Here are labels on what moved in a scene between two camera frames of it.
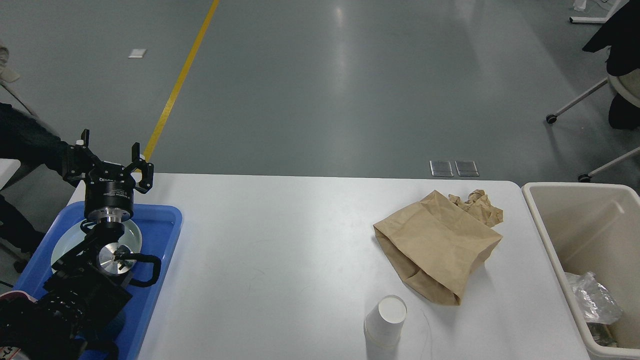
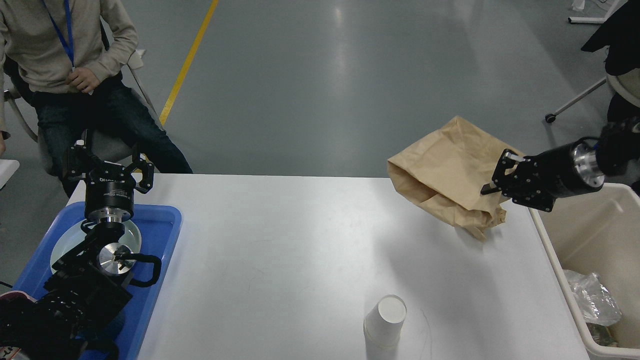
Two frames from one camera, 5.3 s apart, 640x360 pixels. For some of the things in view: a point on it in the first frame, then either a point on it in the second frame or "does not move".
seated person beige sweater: [22, 138] to [68, 55]
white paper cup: [383, 327] does not move
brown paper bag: [434, 245] to [444, 173]
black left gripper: [109, 194] does not move
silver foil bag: [597, 304] does not move
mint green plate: [72, 236] does not move
